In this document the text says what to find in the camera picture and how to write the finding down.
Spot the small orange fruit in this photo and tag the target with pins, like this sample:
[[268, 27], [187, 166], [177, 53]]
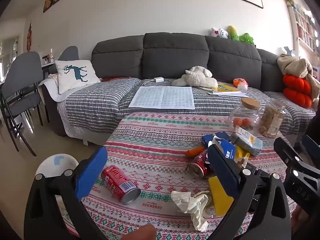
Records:
[[237, 122], [247, 122]]

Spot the white charger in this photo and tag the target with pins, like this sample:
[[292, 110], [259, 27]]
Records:
[[158, 79]]

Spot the grey fabric sofa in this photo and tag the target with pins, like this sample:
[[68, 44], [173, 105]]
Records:
[[175, 50]]

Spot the grey blue snack box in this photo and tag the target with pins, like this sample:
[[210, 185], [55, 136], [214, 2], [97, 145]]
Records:
[[247, 141]]

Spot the white bookshelf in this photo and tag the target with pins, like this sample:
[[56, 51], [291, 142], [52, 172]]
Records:
[[303, 27]]

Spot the printed chart paper sheet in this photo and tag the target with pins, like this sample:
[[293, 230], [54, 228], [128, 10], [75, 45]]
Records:
[[162, 97]]

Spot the glass jar with cork lid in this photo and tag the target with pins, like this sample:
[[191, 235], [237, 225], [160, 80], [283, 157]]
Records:
[[246, 112]]

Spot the yellow flat packet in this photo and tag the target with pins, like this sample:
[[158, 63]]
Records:
[[220, 197]]

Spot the orange carrot toy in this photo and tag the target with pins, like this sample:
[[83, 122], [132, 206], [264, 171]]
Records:
[[195, 152]]

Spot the white paper sheet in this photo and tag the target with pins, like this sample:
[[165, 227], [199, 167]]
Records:
[[235, 94]]

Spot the person's left hand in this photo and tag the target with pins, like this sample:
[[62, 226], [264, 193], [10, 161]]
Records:
[[141, 233]]

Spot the yellow booklet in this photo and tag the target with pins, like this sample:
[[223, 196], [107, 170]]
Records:
[[226, 88]]

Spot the white deer print pillow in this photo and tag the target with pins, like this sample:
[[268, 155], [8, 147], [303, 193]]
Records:
[[75, 76]]

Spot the red wall ornament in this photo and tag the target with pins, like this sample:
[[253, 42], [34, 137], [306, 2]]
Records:
[[29, 36]]

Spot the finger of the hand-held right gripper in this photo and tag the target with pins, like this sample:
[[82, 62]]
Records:
[[287, 152], [311, 143]]

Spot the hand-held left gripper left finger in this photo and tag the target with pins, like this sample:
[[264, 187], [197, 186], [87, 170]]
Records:
[[90, 172]]

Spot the grey chair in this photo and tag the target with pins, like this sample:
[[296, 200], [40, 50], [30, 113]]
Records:
[[23, 67], [68, 53]]

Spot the white rabbit plush toy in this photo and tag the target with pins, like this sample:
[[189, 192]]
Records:
[[220, 33]]

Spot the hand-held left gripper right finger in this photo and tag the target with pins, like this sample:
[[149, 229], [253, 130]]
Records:
[[221, 170]]

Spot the crumpled white paper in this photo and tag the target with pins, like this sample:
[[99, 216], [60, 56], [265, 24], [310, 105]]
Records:
[[192, 203]]

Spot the beige blanket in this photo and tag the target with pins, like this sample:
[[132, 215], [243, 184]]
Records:
[[292, 66]]

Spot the white round bin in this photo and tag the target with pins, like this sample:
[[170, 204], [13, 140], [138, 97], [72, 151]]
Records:
[[53, 163]]

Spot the red flat cushion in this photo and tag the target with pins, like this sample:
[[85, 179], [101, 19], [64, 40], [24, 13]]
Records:
[[115, 78]]

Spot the person's right hand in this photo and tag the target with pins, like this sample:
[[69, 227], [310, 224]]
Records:
[[298, 220]]

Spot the grey striped sofa cover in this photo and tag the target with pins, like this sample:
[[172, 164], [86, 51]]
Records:
[[100, 100]]

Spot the red soda can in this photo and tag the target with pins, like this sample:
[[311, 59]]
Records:
[[120, 183], [198, 165]]

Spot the yellow corn plush toy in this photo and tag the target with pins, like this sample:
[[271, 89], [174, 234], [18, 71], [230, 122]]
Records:
[[233, 33]]

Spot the clear plastic snack jar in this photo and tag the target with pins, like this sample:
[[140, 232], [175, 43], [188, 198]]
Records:
[[272, 120]]

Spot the patterned red green tablecloth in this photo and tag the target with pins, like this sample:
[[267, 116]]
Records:
[[155, 140]]

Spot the white towel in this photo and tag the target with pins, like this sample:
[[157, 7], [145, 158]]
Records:
[[51, 85]]

